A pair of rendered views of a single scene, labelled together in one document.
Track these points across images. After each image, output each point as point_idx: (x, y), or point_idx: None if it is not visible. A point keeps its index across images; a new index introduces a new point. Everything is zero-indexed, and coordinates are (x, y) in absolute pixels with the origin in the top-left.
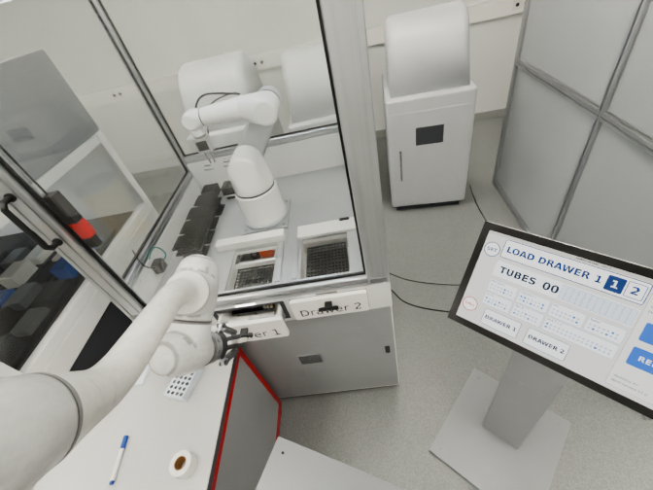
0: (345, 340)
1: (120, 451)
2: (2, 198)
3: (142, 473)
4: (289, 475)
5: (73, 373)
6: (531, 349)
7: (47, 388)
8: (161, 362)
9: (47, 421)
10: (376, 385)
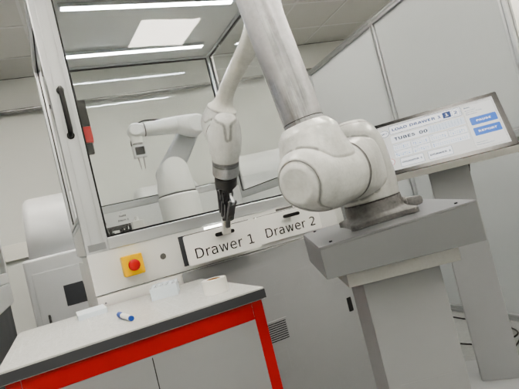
0: (307, 289)
1: (123, 312)
2: (52, 91)
3: (166, 309)
4: (330, 228)
5: None
6: (435, 159)
7: None
8: (227, 116)
9: None
10: None
